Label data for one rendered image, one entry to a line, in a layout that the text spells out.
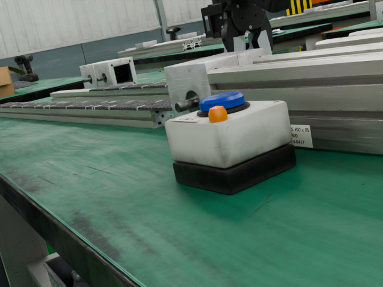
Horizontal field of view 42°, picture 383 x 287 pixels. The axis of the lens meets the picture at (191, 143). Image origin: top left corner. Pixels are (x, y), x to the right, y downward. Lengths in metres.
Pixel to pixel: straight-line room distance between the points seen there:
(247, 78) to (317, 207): 0.21
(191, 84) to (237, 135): 0.22
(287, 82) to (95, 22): 11.88
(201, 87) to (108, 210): 0.22
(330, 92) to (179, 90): 0.24
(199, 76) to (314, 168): 0.21
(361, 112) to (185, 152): 0.16
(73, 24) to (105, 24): 0.78
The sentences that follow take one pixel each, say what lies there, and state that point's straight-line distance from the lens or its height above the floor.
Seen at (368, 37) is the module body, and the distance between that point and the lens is 0.66.
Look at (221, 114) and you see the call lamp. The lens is 0.39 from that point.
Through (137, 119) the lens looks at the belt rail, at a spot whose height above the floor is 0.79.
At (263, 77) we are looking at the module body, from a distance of 0.51.
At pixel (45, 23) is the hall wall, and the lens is 12.03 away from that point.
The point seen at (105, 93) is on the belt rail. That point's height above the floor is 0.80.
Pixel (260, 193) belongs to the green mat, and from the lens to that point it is 0.40.
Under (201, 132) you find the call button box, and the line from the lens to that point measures 0.40.
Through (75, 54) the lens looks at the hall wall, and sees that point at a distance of 12.11.
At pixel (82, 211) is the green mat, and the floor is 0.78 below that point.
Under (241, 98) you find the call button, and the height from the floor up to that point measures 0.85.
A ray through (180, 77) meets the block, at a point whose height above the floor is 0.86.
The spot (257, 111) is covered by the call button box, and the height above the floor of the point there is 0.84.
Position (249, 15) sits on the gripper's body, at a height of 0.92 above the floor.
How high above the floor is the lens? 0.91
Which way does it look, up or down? 12 degrees down
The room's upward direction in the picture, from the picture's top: 12 degrees counter-clockwise
